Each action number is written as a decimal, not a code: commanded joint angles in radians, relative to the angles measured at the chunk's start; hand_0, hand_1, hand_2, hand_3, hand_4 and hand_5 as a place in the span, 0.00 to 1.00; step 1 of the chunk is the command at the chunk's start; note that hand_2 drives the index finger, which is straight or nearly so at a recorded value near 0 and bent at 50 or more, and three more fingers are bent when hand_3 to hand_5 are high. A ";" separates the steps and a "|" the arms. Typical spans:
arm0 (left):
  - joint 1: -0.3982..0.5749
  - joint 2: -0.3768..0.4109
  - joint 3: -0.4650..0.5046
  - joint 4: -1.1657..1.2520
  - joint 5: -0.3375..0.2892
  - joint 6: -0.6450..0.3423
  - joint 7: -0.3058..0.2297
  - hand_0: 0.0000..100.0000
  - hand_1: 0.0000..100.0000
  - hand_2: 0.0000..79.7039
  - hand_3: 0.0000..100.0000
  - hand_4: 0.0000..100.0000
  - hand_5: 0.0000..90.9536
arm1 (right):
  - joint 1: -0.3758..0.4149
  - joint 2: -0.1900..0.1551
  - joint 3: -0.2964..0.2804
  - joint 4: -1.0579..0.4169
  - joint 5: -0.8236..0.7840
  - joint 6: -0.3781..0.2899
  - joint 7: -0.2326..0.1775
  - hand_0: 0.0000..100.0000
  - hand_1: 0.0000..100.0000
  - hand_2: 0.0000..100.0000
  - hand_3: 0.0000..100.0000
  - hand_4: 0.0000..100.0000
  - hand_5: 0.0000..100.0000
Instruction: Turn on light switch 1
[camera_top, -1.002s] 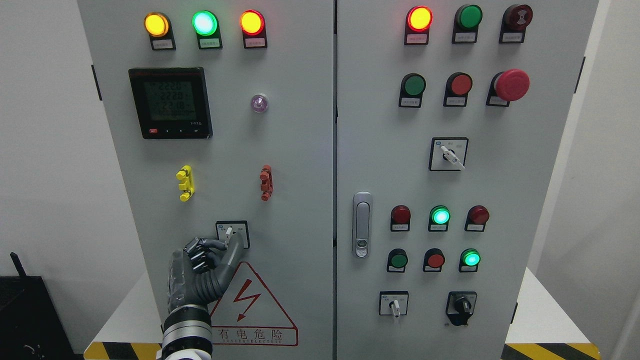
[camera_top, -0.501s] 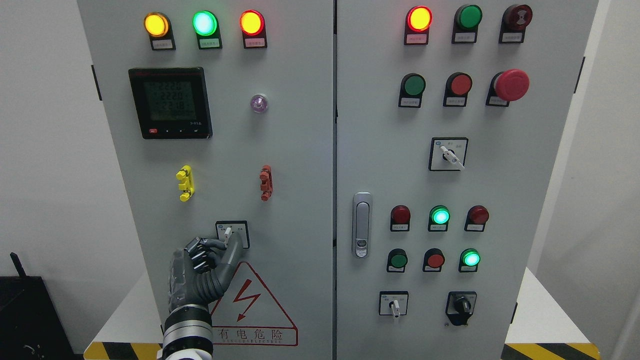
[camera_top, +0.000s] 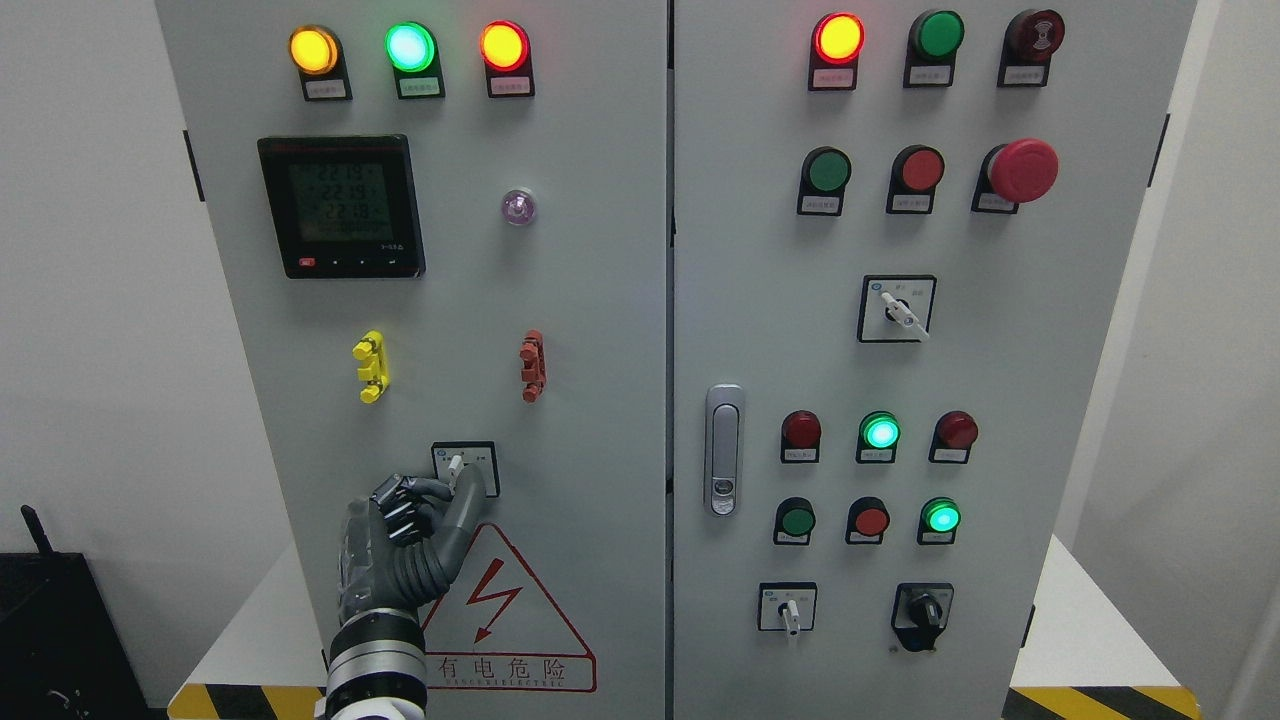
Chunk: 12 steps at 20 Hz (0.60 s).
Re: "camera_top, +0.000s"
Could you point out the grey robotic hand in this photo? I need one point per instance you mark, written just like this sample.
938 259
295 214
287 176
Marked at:
404 545

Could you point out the white rotary selector switch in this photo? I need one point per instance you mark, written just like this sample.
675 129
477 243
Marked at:
896 308
450 458

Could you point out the silver black robot forearm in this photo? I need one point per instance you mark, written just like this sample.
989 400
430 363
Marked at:
377 669

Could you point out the yellow indicator light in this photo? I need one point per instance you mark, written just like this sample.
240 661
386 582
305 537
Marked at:
321 65

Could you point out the red electric hazard warning sticker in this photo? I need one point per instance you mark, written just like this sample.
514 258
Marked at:
498 628

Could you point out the white platform with hazard stripes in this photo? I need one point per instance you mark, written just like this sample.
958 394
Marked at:
1082 659

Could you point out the yellow terminal connector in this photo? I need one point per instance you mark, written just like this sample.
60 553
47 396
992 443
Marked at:
372 368

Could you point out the red terminal connector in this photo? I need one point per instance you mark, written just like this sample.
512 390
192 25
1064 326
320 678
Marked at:
533 370

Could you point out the grey left cabinet door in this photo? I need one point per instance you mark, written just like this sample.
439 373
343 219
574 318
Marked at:
583 469

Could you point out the grey cabinet door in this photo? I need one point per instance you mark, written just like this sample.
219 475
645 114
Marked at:
583 469
770 301

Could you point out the black digital power meter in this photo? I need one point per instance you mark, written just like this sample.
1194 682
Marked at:
343 207

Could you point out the black box with antenna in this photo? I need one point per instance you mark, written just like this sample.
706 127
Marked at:
60 655

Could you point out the small clear purple lamp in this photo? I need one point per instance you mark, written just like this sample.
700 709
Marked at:
519 207

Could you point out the white rotary selector lower right door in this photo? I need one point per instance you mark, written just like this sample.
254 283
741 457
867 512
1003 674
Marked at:
787 607

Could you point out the dark red indicator left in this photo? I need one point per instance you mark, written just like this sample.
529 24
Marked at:
800 434

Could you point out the dark red indicator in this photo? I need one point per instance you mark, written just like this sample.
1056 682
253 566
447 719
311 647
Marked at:
800 434
955 434

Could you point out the red push button lower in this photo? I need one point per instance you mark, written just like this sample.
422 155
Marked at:
867 521

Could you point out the red push button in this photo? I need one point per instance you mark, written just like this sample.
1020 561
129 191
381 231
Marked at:
915 174
867 521

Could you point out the lit green indicator middle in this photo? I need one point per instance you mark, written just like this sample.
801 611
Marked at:
878 438

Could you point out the green indicator light top left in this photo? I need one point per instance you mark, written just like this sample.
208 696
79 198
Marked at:
413 54

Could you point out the red indicator light top left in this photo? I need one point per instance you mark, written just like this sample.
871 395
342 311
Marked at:
507 57

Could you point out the lit green push button lower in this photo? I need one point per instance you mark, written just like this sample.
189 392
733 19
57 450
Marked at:
938 521

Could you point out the dark red indicator right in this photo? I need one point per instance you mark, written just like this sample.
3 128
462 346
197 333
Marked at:
955 434

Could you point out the green push button upper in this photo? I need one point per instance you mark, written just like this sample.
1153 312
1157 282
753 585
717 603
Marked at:
823 178

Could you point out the grey right cabinet door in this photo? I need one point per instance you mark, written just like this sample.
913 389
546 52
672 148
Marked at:
770 301

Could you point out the red push button upper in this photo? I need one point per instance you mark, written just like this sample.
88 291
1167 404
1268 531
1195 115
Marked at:
915 174

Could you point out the lit red indicator right door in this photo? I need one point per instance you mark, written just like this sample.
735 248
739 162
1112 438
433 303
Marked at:
837 41

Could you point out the red emergency stop mushroom button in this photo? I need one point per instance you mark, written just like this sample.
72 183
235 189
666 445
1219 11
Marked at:
1013 173

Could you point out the dark green indicator top right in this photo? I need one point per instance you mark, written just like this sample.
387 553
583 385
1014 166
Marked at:
933 41

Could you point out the red black buzzer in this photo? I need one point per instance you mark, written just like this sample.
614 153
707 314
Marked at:
1031 38

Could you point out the silver door lock handle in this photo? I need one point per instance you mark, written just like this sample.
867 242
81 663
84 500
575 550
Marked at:
722 466

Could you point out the black rotary knob switch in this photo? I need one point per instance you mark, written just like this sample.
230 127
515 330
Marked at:
920 614

